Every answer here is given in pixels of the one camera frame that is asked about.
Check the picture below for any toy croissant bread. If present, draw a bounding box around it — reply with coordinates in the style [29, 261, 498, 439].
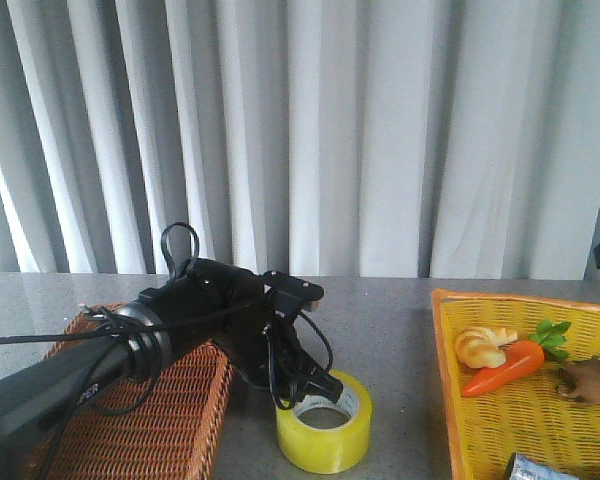
[454, 326, 518, 369]

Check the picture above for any brown toy mushroom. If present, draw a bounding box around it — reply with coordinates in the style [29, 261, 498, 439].
[556, 356, 600, 405]

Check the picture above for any yellow tape roll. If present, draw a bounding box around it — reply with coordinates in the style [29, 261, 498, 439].
[275, 369, 373, 474]

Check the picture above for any grey pleated curtain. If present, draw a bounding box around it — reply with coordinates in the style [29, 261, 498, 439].
[0, 1, 600, 280]

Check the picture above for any toy orange carrot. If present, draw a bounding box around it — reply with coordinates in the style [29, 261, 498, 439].
[461, 320, 571, 398]

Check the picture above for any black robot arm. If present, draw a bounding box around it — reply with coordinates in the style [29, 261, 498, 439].
[0, 259, 343, 479]

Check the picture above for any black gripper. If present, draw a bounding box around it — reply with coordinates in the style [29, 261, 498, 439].
[138, 259, 343, 403]

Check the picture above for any yellow wicker basket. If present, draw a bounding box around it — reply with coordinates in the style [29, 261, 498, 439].
[431, 289, 600, 479]

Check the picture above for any silver foil packet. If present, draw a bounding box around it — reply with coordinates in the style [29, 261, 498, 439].
[503, 453, 573, 480]

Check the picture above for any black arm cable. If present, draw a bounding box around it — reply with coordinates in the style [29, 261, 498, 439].
[0, 222, 334, 480]

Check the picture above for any brown wicker basket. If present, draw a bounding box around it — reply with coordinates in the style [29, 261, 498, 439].
[22, 302, 236, 480]

